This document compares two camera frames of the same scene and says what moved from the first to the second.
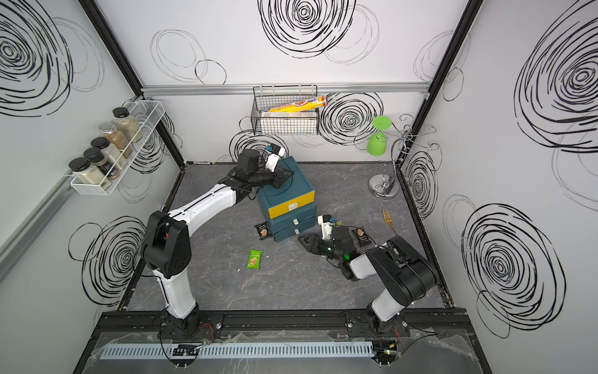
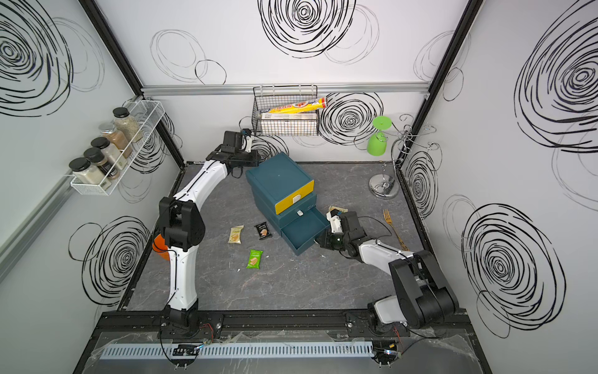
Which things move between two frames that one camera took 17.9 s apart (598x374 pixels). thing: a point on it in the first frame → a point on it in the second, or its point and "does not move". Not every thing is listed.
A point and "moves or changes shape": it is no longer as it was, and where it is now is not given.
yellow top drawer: x=296 y=203 moves or changes shape
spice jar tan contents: x=124 y=121 does not move
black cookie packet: x=263 y=230 does not move
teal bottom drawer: x=294 y=229 moves or changes shape
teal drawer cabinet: x=291 y=207 does not move
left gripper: x=278 y=177 → x=255 y=156
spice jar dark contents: x=96 y=156 does not move
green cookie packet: x=255 y=259 does not move
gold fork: x=388 y=217 does not move
